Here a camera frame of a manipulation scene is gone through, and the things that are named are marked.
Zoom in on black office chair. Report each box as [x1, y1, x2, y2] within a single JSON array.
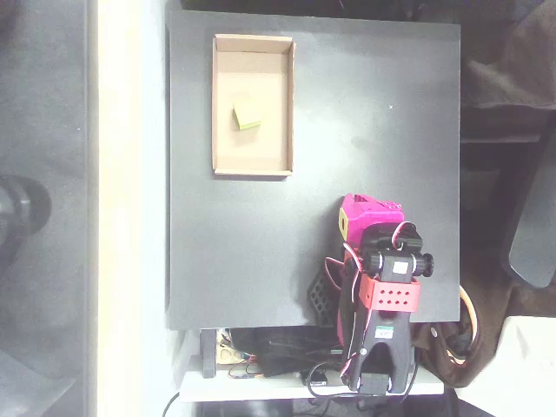
[[499, 125, 556, 290]]

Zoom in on black table clamp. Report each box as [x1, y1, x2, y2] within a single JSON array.
[[199, 328, 218, 380]]

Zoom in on thick black floor cable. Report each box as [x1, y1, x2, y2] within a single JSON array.
[[162, 390, 182, 417]]

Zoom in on brown bag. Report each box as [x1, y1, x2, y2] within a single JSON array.
[[412, 281, 507, 390]]

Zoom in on red white shoulder servo cable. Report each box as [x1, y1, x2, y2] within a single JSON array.
[[324, 245, 365, 305]]

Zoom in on green cube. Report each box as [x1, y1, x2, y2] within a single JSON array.
[[232, 98, 263, 131]]

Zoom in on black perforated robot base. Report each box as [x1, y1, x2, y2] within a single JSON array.
[[306, 262, 342, 327]]

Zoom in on small beige controller board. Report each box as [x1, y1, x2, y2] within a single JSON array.
[[216, 329, 258, 366]]

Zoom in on open cardboard box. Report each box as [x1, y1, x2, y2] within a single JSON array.
[[211, 33, 297, 178]]

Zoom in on red white forearm servo cable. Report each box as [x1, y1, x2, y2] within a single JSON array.
[[341, 299, 378, 383]]

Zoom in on small black plug connector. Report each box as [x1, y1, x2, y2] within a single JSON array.
[[301, 368, 330, 387]]

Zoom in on dark brown cloth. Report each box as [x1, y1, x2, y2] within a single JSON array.
[[460, 0, 556, 127]]

